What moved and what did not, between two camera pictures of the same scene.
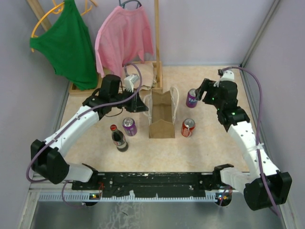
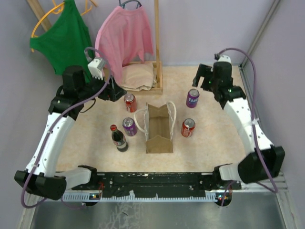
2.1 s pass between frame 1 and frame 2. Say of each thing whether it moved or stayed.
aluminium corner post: stayed
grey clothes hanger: stayed
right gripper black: moved
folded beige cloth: stayed
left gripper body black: moved
